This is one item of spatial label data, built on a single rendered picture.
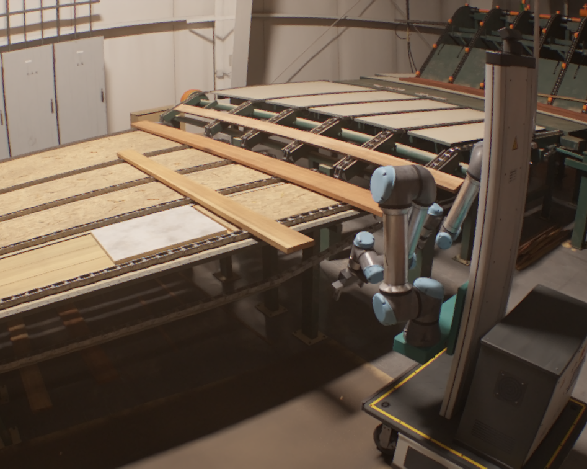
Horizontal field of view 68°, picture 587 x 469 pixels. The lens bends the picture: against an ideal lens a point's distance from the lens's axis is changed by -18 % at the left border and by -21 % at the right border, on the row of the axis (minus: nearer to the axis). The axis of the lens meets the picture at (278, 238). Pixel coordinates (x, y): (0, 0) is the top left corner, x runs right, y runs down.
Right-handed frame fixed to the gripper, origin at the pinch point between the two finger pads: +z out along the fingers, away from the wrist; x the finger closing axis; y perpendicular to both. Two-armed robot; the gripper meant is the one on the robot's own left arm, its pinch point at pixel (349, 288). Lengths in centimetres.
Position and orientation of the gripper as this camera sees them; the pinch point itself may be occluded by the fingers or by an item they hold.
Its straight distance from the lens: 220.5
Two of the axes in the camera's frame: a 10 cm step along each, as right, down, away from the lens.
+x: -8.3, 3.5, -4.4
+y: -5.5, -6.5, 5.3
